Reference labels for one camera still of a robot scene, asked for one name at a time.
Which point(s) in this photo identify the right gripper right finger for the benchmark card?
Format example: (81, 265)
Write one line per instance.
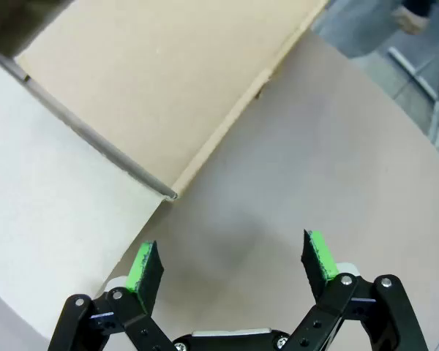
(316, 263)

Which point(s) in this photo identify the beige shoe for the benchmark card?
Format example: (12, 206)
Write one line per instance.
(409, 20)

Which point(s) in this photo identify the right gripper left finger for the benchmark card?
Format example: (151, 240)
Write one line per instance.
(146, 278)

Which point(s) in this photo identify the brown cardboard box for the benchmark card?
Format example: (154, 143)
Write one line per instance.
(131, 91)

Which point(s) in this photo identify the white metal frame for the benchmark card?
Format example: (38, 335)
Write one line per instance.
(413, 71)

